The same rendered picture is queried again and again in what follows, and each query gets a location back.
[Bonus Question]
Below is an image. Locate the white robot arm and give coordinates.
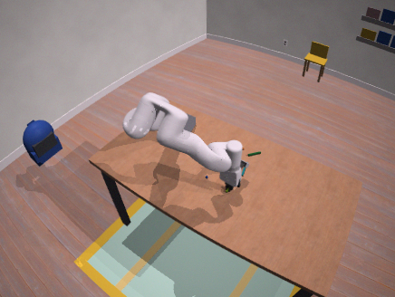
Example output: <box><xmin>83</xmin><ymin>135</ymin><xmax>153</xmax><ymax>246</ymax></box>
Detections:
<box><xmin>122</xmin><ymin>92</ymin><xmax>249</xmax><ymax>172</ymax></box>

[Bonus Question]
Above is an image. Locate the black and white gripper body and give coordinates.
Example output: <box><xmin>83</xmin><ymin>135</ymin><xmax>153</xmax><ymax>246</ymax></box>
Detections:
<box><xmin>219</xmin><ymin>168</ymin><xmax>242</xmax><ymax>187</ymax></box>

